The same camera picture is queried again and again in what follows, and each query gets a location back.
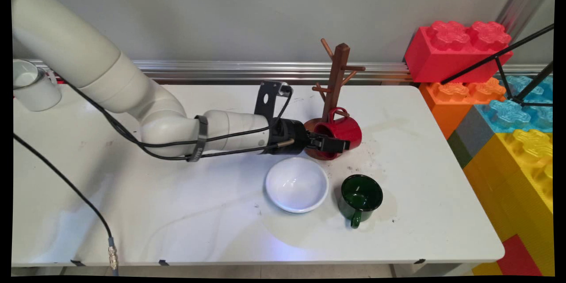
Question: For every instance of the dark green enamel mug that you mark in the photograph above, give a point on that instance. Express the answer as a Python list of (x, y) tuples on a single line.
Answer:
[(360, 194)]

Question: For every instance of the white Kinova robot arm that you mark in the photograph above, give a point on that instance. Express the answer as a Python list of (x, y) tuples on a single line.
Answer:
[(66, 40)]

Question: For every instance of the slanted aluminium profile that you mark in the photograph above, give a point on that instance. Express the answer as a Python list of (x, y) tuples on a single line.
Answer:
[(526, 0)]

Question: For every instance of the grey giant toy brick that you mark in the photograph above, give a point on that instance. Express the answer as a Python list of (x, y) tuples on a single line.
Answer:
[(475, 132)]

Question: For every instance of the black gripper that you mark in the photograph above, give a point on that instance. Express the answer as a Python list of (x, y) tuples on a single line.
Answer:
[(289, 137)]

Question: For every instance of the green giant toy brick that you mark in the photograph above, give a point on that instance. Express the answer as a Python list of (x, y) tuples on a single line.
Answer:
[(460, 150)]

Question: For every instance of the red giant toy brick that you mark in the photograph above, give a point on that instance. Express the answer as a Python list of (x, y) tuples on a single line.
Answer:
[(442, 53)]

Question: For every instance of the orange giant toy brick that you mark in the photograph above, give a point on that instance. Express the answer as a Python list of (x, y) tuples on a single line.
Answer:
[(442, 106)]

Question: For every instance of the horizontal aluminium rail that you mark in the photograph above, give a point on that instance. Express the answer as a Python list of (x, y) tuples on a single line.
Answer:
[(221, 70)]

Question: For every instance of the brown wooden mug tree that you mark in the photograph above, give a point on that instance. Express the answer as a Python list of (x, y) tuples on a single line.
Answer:
[(338, 70)]

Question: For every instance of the red enamel mug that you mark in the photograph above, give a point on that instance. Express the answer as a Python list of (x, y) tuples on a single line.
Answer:
[(349, 129)]

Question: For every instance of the white ceramic bowl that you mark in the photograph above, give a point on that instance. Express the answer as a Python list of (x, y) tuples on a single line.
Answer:
[(296, 185)]

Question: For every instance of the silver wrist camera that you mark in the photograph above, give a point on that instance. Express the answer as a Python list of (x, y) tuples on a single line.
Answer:
[(286, 89)]

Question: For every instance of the white mug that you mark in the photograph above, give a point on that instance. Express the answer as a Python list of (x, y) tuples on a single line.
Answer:
[(40, 95)]

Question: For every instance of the yellow giant toy brick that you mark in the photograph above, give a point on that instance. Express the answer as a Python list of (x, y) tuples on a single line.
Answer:
[(508, 185)]

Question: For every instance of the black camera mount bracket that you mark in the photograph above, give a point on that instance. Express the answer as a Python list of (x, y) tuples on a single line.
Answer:
[(265, 99)]

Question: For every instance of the blue giant toy brick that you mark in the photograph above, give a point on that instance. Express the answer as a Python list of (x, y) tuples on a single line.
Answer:
[(504, 117)]

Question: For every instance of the small red toy brick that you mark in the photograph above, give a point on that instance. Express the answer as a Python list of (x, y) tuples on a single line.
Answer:
[(517, 256)]

